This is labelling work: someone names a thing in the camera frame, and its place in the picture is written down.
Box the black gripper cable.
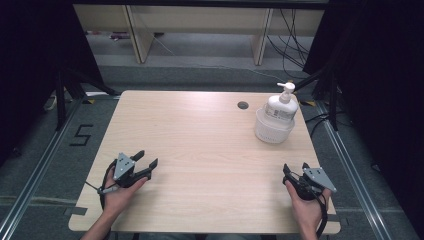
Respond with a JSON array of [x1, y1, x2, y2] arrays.
[[99, 158, 119, 210], [311, 186, 330, 238]]

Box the white plastic basket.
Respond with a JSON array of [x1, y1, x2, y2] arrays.
[[254, 107, 297, 145]]

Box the white pump bottle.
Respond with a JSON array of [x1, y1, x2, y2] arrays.
[[262, 81, 299, 130]]

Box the black curtain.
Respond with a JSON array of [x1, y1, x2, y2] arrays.
[[302, 0, 424, 231], [0, 0, 105, 168]]

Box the light wooden desk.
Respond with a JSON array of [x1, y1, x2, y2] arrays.
[[73, 3, 326, 66]]

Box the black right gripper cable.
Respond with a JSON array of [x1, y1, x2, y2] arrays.
[[311, 186, 330, 238]]

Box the person's right hand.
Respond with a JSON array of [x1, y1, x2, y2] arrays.
[[284, 180, 333, 232]]

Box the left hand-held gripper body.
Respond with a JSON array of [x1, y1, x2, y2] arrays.
[[112, 152, 141, 188]]

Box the black metal stand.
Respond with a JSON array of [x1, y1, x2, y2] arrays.
[[54, 64, 122, 132], [293, 64, 340, 132]]

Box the person's left hand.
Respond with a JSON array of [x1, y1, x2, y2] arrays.
[[103, 167, 150, 217]]

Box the pink object on floor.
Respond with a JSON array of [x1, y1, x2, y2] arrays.
[[109, 31, 132, 42]]

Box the grey cable plug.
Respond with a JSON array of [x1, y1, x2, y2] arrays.
[[97, 184, 120, 195]]

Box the bundle of black cables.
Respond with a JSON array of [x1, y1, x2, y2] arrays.
[[265, 8, 316, 80]]

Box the metal floor rail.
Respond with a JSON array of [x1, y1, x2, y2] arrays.
[[0, 99, 84, 240], [315, 100, 393, 240]]

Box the grey tape strip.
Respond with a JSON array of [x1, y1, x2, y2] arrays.
[[64, 206, 89, 216]]

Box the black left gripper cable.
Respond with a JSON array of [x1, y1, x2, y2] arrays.
[[99, 158, 119, 210]]

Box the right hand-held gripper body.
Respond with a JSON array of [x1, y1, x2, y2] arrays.
[[285, 166, 338, 202]]

